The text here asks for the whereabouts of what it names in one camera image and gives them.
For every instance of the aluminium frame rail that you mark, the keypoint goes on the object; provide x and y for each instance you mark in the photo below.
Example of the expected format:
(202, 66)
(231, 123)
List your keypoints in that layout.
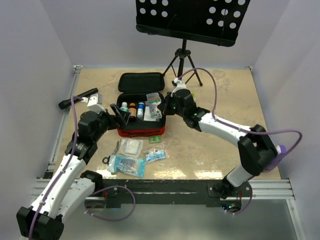
(55, 158)

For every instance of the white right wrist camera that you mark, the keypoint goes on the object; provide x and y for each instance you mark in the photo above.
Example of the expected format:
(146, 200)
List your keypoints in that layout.
(178, 84)

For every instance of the blue wipes packet bag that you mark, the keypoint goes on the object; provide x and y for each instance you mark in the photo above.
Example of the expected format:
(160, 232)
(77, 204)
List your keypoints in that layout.
(154, 154)

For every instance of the black music stand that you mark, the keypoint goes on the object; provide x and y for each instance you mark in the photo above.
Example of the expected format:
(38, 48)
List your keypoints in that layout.
(215, 22)

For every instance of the white green medicine bottle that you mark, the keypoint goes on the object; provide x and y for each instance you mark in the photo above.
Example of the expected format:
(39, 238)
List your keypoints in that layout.
(124, 107)

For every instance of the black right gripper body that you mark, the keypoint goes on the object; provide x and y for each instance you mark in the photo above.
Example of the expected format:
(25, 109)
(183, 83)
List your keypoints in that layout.
(179, 111)

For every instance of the blue medical pouch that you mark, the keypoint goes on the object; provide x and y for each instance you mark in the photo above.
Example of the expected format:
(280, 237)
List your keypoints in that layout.
(127, 165)

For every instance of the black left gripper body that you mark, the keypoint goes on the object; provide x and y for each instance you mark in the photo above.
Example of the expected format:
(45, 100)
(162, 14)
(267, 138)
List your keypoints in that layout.
(106, 122)

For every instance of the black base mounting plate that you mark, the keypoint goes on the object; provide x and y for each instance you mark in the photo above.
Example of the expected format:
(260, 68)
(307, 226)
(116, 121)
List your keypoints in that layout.
(204, 192)

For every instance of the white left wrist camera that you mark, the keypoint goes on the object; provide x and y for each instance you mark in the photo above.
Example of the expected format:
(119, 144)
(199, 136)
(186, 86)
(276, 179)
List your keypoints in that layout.
(94, 103)

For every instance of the white gauze plastic bag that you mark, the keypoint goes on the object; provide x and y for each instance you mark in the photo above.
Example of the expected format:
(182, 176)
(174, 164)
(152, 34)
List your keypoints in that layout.
(130, 147)

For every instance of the brown medicine bottle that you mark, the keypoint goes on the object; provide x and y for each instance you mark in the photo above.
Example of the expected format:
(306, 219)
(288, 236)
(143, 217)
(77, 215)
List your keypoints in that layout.
(132, 110)

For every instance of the bandage strips plastic bag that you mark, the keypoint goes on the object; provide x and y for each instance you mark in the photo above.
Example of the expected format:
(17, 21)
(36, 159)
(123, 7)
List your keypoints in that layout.
(151, 112)

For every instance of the white blue medicine bottle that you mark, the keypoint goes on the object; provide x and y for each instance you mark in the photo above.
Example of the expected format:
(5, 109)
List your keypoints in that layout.
(140, 110)

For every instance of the red black medicine kit case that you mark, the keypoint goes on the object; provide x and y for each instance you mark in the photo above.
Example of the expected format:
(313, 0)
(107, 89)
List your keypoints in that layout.
(134, 88)

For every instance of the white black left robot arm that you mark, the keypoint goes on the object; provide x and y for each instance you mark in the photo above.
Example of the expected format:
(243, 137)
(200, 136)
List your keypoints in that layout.
(45, 218)

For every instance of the purple white device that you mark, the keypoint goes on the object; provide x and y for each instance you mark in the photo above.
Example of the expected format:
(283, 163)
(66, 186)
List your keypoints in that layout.
(281, 151)

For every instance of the green pill blister pack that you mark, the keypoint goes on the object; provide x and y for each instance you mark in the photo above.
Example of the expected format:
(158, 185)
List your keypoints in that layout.
(155, 139)

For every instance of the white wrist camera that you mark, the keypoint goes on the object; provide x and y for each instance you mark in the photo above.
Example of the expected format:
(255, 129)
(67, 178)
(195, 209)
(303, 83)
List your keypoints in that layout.
(94, 103)
(178, 84)

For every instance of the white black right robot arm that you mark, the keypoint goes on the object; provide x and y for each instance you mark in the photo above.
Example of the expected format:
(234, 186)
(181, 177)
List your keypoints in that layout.
(256, 150)

